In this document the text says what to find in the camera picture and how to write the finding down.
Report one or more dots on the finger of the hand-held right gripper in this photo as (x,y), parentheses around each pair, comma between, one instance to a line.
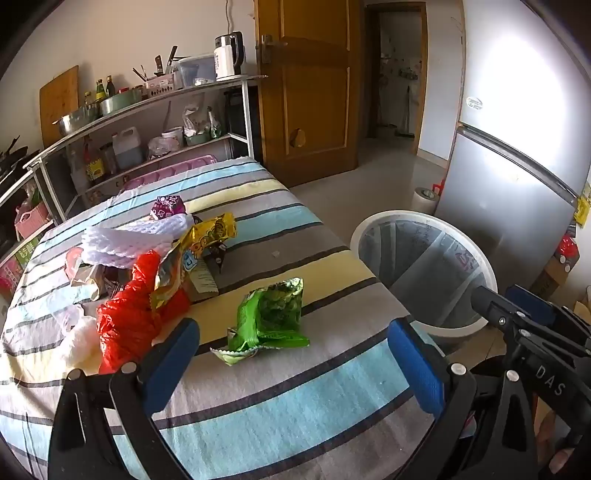
(531,300)
(549,364)

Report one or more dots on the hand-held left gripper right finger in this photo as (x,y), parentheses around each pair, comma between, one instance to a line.
(415,369)

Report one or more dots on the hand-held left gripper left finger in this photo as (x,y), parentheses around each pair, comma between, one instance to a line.
(171,364)

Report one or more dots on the white trash bin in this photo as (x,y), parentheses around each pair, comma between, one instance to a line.
(415,277)

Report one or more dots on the purple snack packet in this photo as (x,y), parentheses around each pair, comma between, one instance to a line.
(167,205)

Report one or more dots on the person's right hand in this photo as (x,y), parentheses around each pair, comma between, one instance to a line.
(558,457)

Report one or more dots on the brown cardboard box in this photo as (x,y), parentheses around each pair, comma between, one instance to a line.
(551,277)

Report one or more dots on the red ornament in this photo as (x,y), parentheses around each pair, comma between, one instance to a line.
(567,251)

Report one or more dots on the red plastic bag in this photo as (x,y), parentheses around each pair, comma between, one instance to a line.
(124,314)

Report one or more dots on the khaki paper packet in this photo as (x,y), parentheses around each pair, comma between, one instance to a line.
(203,282)

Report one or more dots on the gold foil packet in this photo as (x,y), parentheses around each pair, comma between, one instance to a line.
(171,272)

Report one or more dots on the white plastic bag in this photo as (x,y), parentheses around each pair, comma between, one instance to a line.
(81,332)

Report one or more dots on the yellow sticker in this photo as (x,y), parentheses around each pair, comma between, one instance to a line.
(582,205)

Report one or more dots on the green snack packet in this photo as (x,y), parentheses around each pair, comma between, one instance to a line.
(268,314)

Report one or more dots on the silver foil wrapper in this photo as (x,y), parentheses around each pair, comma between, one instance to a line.
(92,282)

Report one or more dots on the striped tablecloth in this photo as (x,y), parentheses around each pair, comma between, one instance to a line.
(295,406)

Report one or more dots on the white foam net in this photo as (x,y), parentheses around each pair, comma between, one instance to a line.
(124,244)

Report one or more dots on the white paper roll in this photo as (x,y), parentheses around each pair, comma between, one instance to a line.
(425,203)

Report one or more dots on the red plastic stool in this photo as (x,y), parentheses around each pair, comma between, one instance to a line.
(438,187)

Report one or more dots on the silver refrigerator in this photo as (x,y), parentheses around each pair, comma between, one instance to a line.
(508,138)

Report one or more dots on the colourful carton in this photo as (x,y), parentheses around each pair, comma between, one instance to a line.
(18,263)

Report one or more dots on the pink plastic lid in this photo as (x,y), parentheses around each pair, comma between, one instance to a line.
(175,168)

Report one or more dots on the pink storage basket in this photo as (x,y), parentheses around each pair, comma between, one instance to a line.
(31,221)

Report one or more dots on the yellow label bottle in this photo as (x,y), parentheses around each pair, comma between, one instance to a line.
(94,164)

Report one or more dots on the knotted plastic bag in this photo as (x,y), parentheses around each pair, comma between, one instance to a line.
(162,147)

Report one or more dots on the white jerry can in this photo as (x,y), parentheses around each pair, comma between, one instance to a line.
(127,150)

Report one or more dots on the broom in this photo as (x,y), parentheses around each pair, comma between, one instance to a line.
(405,115)

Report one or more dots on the green bowl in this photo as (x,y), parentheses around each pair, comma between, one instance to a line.
(197,139)

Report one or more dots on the white round container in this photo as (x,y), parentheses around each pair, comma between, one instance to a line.
(172,134)

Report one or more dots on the low metal shelf rack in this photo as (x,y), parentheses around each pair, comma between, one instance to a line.
(18,182)

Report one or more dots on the green pouch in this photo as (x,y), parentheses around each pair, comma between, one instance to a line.
(214,123)

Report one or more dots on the crumpled plastic bag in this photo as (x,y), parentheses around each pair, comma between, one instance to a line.
(194,117)

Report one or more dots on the black wok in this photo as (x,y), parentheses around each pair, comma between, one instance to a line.
(16,157)

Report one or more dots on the steel basin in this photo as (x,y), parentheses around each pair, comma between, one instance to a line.
(76,119)

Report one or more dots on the green pot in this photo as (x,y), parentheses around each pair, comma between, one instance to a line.
(120,102)

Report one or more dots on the pink utensil basket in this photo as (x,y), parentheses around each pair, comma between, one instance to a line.
(161,83)

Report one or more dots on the green sauce bottle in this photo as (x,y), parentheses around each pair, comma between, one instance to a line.
(100,91)

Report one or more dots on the wooden cutting board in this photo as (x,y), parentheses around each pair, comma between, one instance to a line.
(57,106)

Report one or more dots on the dark sauce bottle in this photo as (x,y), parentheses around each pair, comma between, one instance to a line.
(110,85)

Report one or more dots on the clear plastic storage box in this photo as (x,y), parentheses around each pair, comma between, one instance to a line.
(196,71)

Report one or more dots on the wooden door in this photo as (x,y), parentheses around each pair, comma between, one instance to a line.
(314,92)

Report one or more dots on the kitchen knife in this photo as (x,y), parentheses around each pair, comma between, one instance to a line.
(159,64)
(171,56)

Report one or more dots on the white electric kettle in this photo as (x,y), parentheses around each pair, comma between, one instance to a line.
(227,55)

